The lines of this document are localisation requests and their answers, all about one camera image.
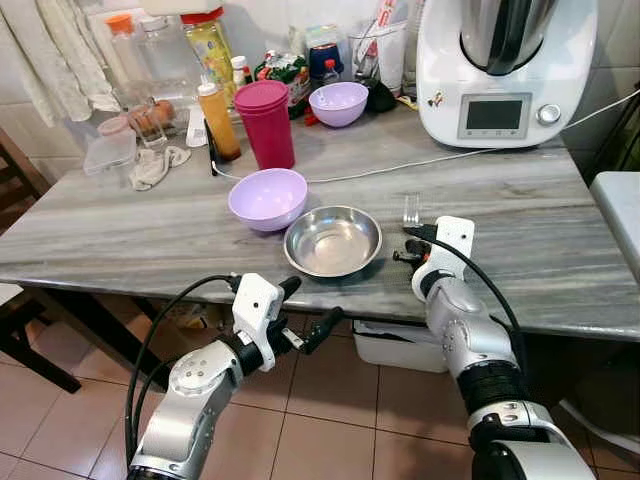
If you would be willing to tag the white kitchen food processor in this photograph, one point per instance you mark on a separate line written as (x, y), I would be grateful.
(505, 80)

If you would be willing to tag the small lilac plastic bowl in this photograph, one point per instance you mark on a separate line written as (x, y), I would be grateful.
(338, 103)

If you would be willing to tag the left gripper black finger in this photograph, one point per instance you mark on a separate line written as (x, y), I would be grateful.
(322, 328)
(290, 288)

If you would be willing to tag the clear bottle orange cap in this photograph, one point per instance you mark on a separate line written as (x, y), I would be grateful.
(125, 50)

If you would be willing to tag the green snack bag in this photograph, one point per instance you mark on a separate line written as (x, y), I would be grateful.
(290, 72)

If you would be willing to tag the crumpled grey rag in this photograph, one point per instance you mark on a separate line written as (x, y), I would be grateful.
(155, 168)

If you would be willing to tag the white side table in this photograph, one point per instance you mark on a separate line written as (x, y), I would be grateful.
(620, 215)

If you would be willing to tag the pink-lidded plastic tub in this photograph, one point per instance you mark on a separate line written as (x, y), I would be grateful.
(116, 126)

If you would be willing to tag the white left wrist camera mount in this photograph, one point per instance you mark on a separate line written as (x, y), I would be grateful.
(255, 305)

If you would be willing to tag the orange sauce squeeze bottle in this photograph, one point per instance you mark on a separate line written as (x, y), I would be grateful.
(219, 120)

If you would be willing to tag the stainless steel bowl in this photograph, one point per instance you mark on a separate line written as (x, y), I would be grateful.
(333, 242)

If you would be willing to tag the large clear plastic bottle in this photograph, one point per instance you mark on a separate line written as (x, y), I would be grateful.
(170, 55)

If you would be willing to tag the dark wooden chair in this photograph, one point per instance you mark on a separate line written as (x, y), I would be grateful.
(25, 335)

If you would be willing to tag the magenta plastic tumbler with lid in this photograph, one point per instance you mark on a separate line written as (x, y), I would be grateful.
(265, 125)

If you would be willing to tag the small red plastic item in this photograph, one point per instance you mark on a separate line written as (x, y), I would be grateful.
(310, 118)

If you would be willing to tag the white plastic box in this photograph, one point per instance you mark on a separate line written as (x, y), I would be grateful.
(395, 348)

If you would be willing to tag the bag of brown eggs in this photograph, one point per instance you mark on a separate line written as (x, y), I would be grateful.
(153, 116)

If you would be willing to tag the hanging beige towels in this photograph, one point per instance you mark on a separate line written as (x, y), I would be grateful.
(60, 55)

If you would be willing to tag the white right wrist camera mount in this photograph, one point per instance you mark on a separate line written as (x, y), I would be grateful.
(455, 240)

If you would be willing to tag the small clear drinking glass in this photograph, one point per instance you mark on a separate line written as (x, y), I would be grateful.
(411, 210)

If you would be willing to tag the clear plastic food container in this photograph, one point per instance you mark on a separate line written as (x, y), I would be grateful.
(108, 155)

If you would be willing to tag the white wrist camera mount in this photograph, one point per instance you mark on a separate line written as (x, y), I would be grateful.
(255, 305)
(455, 240)

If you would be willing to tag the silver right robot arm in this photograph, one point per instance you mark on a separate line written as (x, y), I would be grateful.
(470, 330)

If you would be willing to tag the white floor pipe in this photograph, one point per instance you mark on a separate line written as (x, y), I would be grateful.
(600, 425)

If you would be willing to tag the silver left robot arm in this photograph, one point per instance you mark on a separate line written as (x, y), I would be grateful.
(190, 400)

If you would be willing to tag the blue jar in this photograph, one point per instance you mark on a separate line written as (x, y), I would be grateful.
(322, 45)

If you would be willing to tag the large lilac plastic bowl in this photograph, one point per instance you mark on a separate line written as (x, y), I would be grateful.
(268, 198)

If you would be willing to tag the black cloth bundle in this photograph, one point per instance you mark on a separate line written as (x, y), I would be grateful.
(379, 96)

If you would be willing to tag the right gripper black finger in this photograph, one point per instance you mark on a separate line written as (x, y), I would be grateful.
(418, 232)
(408, 258)

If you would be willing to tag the yellow oil bottle red cap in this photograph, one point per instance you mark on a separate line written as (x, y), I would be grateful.
(206, 45)

